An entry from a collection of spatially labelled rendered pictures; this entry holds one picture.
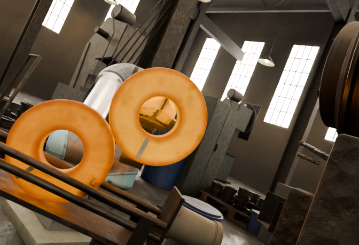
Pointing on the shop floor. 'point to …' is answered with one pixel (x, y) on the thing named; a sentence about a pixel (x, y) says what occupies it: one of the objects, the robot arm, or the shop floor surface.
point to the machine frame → (335, 198)
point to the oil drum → (163, 172)
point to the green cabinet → (209, 149)
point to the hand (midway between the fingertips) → (163, 105)
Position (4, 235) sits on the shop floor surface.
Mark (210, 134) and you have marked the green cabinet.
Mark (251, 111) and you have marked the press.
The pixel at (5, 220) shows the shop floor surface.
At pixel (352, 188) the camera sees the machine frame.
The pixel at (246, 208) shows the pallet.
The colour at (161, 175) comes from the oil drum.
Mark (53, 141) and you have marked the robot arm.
